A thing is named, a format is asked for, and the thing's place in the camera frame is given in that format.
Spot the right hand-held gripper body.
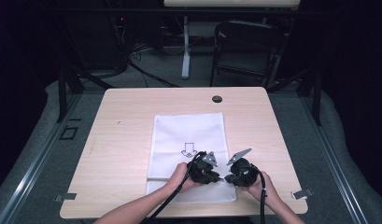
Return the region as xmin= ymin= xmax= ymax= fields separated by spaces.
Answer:
xmin=226 ymin=147 xmax=262 ymax=188

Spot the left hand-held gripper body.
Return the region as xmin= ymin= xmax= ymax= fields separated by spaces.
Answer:
xmin=187 ymin=151 xmax=220 ymax=185

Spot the white cloth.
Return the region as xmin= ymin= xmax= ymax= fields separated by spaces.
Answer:
xmin=145 ymin=112 xmax=238 ymax=204

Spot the person's left hand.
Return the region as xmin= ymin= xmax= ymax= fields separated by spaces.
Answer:
xmin=165 ymin=161 xmax=202 ymax=192

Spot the person's right hand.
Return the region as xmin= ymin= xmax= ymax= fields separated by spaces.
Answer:
xmin=239 ymin=172 xmax=281 ymax=203

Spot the black metal stand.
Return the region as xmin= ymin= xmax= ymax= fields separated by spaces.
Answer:
xmin=266 ymin=67 xmax=323 ymax=127
xmin=56 ymin=65 xmax=114 ymax=123

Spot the white desk leg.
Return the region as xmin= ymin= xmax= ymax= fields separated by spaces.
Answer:
xmin=180 ymin=15 xmax=191 ymax=80

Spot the black folding chair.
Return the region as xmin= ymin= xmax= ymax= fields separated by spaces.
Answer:
xmin=208 ymin=20 xmax=287 ymax=89

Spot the black computer cabinet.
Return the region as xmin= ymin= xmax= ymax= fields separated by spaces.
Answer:
xmin=63 ymin=11 xmax=131 ymax=72

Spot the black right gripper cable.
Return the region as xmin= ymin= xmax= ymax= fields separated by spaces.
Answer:
xmin=248 ymin=166 xmax=268 ymax=224

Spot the grey table edge bracket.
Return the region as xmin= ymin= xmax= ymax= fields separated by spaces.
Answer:
xmin=53 ymin=192 xmax=78 ymax=203
xmin=290 ymin=188 xmax=315 ymax=201

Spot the aluminium floor rail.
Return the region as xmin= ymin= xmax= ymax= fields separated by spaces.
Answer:
xmin=0 ymin=92 xmax=83 ymax=224
xmin=299 ymin=92 xmax=370 ymax=224

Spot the black floor cable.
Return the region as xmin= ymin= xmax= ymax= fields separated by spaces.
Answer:
xmin=126 ymin=59 xmax=181 ymax=89

